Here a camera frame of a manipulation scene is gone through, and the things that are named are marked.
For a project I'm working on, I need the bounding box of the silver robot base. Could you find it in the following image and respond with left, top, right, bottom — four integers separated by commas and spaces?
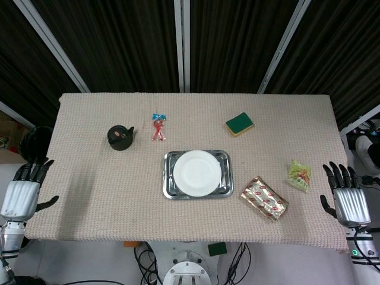
161, 242, 221, 285

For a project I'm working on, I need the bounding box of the cardboard box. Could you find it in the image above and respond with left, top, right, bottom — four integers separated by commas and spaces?
0, 111, 32, 163

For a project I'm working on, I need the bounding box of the red blue candy packet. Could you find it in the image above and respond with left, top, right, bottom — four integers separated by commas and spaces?
151, 113, 167, 142

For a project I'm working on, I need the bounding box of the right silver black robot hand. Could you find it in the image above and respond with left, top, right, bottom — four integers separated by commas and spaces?
319, 161, 372, 229

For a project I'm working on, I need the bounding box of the black curtain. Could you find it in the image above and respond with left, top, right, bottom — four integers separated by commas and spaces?
265, 0, 380, 129
189, 0, 299, 93
29, 0, 181, 93
0, 0, 81, 127

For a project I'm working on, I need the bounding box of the black waste bin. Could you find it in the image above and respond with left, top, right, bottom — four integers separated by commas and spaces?
19, 126, 55, 167

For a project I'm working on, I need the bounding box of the white frame post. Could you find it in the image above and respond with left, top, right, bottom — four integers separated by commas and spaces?
257, 0, 316, 94
173, 0, 191, 93
339, 103, 380, 138
0, 100, 32, 128
13, 0, 90, 93

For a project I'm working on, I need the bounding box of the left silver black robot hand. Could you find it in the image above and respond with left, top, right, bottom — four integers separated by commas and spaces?
0, 159, 59, 222

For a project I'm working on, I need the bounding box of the gold red tea packet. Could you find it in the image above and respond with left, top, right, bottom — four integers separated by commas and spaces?
240, 175, 290, 224

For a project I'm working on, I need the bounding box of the white round plate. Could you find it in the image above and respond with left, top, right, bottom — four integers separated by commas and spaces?
173, 150, 222, 197

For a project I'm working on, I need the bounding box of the green yellow sponge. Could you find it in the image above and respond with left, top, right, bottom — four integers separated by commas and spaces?
224, 112, 255, 138

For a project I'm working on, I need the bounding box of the white rounded object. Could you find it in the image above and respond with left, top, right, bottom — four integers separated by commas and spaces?
354, 135, 380, 167

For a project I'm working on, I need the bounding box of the green snack packet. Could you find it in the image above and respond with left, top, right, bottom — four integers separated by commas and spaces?
286, 159, 312, 194

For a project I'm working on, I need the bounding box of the dark electronics equipment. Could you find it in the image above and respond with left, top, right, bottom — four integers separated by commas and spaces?
341, 117, 380, 140

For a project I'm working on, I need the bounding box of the black cable bundle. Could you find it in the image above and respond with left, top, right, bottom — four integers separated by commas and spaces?
133, 242, 164, 285
227, 242, 254, 285

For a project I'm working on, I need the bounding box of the rectangular stainless steel tray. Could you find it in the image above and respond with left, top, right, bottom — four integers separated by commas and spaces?
162, 150, 235, 200

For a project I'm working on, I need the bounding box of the beige waffle tablecloth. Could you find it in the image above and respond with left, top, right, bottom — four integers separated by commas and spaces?
23, 93, 366, 255

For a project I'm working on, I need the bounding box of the small dark green block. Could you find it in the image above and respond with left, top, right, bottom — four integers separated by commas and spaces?
207, 242, 227, 258

